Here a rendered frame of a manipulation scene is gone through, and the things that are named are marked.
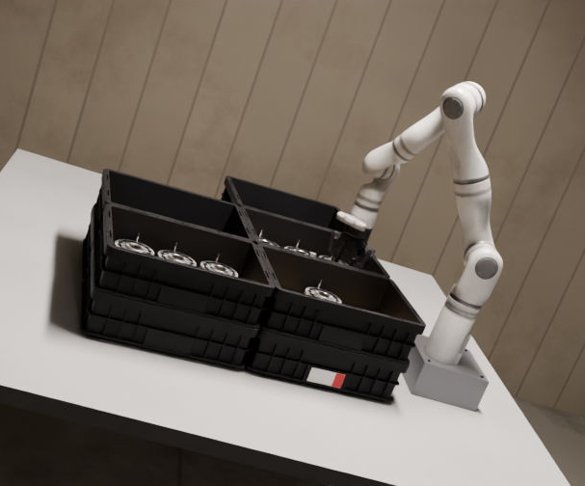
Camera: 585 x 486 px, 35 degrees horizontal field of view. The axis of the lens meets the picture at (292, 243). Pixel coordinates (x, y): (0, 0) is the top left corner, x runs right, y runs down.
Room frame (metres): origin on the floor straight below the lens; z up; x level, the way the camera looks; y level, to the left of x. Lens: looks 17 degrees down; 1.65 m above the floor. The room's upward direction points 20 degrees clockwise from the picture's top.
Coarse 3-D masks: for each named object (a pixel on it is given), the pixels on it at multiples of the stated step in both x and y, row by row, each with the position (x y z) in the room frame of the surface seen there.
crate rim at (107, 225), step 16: (128, 208) 2.20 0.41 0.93; (176, 224) 2.23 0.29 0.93; (112, 240) 1.94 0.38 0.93; (240, 240) 2.28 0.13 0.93; (112, 256) 1.90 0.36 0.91; (128, 256) 1.91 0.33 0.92; (144, 256) 1.92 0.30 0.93; (256, 256) 2.20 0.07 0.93; (176, 272) 1.95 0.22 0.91; (192, 272) 1.96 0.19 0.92; (208, 272) 1.97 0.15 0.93; (240, 288) 2.00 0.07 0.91; (256, 288) 2.01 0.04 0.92; (272, 288) 2.02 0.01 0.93
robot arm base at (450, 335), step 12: (444, 312) 2.33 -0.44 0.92; (456, 312) 2.31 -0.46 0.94; (468, 312) 2.31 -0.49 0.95; (444, 324) 2.32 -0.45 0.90; (456, 324) 2.31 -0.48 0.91; (468, 324) 2.32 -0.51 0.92; (432, 336) 2.33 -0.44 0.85; (444, 336) 2.31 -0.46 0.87; (456, 336) 2.31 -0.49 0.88; (468, 336) 2.33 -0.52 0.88; (432, 348) 2.32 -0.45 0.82; (444, 348) 2.31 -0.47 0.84; (456, 348) 2.31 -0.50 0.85; (444, 360) 2.31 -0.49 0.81; (456, 360) 2.33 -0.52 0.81
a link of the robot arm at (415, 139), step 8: (480, 88) 2.35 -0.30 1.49; (432, 112) 2.42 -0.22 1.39; (424, 120) 2.41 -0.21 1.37; (432, 120) 2.40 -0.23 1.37; (440, 120) 2.39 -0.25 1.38; (408, 128) 2.43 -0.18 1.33; (416, 128) 2.40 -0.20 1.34; (424, 128) 2.40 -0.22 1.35; (432, 128) 2.39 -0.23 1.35; (440, 128) 2.40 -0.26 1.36; (400, 136) 2.43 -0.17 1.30; (408, 136) 2.40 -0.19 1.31; (416, 136) 2.39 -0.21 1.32; (424, 136) 2.39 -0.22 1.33; (432, 136) 2.40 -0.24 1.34; (400, 144) 2.41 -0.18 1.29; (408, 144) 2.40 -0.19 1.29; (416, 144) 2.39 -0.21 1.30; (424, 144) 2.40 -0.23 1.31; (400, 152) 2.42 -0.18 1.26; (408, 152) 2.41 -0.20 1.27; (416, 152) 2.41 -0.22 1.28
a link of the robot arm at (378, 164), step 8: (392, 144) 2.44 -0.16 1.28; (376, 152) 2.46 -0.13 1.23; (384, 152) 2.44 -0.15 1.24; (392, 152) 2.43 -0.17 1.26; (368, 160) 2.46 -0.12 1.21; (376, 160) 2.45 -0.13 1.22; (384, 160) 2.44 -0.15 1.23; (392, 160) 2.43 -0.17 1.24; (400, 160) 2.43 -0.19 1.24; (408, 160) 2.43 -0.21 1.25; (368, 168) 2.45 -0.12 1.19; (376, 168) 2.44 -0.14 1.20; (384, 168) 2.44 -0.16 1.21; (392, 168) 2.47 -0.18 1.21; (376, 176) 2.46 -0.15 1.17; (384, 176) 2.47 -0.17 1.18
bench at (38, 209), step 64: (0, 192) 2.62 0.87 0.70; (64, 192) 2.83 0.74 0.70; (0, 256) 2.17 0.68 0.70; (64, 256) 2.32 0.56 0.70; (0, 320) 1.84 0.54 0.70; (64, 320) 1.95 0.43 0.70; (0, 384) 1.59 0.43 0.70; (64, 384) 1.68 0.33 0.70; (128, 384) 1.78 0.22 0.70; (192, 384) 1.88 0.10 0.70; (256, 384) 1.99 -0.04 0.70; (192, 448) 1.68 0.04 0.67; (256, 448) 1.71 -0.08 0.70; (320, 448) 1.80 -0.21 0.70; (384, 448) 1.91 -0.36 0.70; (448, 448) 2.03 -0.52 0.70; (512, 448) 2.16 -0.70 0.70
